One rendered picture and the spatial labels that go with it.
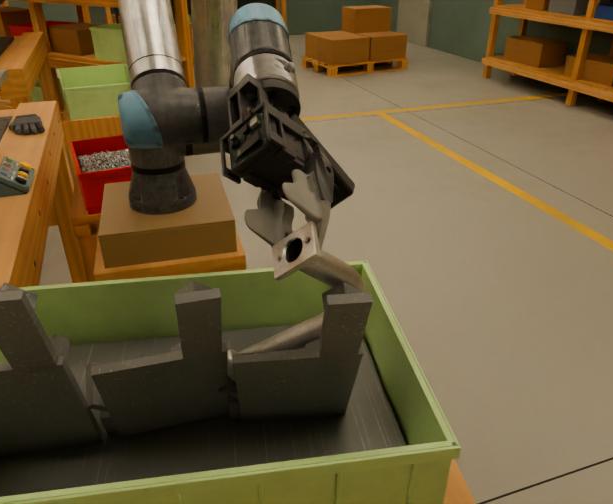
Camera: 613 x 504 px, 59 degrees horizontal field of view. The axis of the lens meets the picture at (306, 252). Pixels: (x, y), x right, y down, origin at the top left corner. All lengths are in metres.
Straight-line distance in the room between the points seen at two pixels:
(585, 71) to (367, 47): 2.67
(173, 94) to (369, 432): 0.53
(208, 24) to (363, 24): 6.87
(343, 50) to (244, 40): 6.64
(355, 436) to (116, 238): 0.65
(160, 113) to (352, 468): 0.49
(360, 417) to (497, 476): 1.15
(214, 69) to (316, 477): 0.78
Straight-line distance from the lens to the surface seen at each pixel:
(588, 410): 2.25
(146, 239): 1.18
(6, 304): 0.58
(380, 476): 0.66
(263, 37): 0.69
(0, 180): 1.53
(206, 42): 1.11
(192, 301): 0.54
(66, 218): 2.57
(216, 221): 1.17
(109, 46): 4.38
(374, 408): 0.84
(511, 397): 2.19
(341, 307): 0.54
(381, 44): 7.64
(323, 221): 0.53
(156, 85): 0.77
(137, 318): 0.98
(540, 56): 6.95
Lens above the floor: 1.44
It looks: 29 degrees down
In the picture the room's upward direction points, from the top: straight up
